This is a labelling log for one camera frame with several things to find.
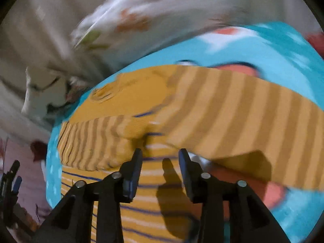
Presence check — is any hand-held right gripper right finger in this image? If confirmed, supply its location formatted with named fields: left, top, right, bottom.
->
left=179, top=148, right=291, bottom=243

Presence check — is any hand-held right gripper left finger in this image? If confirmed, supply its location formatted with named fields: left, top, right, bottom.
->
left=33, top=148, right=143, bottom=243

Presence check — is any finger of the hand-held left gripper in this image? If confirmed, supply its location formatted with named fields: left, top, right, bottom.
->
left=11, top=176, right=23, bottom=195

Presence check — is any yellow striped shirt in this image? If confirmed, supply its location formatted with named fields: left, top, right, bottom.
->
left=57, top=64, right=324, bottom=243

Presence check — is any pink floral bed sheet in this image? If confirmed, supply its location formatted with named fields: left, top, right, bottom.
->
left=0, top=129, right=52, bottom=236

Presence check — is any dark red cloth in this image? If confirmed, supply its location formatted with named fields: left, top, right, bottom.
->
left=30, top=140, right=49, bottom=162

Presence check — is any small white patterned pillow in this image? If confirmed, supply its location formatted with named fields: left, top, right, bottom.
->
left=21, top=66, right=88, bottom=126

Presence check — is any blue printed blanket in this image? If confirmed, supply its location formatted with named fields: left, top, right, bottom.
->
left=46, top=21, right=324, bottom=243

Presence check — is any large white floral pillow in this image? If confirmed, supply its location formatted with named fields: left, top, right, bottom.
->
left=71, top=0, right=254, bottom=67

